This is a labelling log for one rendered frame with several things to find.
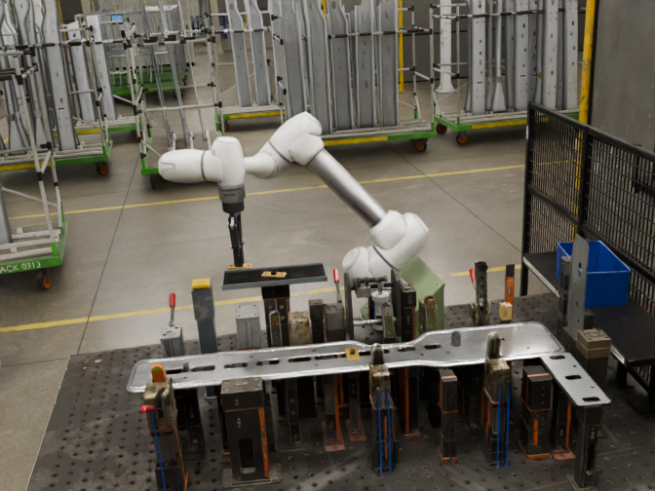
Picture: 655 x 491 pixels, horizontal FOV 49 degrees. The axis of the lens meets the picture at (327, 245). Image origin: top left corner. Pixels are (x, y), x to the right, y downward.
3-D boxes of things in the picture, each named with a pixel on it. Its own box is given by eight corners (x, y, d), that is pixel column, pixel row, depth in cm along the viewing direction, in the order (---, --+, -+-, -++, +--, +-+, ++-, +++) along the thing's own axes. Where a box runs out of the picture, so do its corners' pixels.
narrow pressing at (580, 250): (580, 342, 230) (588, 243, 218) (565, 326, 241) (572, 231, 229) (582, 342, 230) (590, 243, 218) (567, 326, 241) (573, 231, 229)
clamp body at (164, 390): (154, 507, 213) (135, 401, 201) (160, 474, 227) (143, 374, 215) (189, 503, 214) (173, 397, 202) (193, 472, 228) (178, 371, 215)
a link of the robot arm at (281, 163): (241, 163, 287) (264, 138, 284) (252, 163, 305) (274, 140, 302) (264, 186, 287) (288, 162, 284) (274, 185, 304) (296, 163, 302)
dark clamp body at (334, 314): (327, 414, 254) (321, 316, 241) (324, 394, 266) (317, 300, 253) (357, 411, 255) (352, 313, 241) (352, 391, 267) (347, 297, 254)
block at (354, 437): (350, 442, 237) (346, 365, 227) (345, 420, 249) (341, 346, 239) (366, 440, 237) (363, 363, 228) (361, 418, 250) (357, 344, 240)
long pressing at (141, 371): (123, 399, 216) (122, 395, 215) (134, 362, 237) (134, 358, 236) (569, 355, 225) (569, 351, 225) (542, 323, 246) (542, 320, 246)
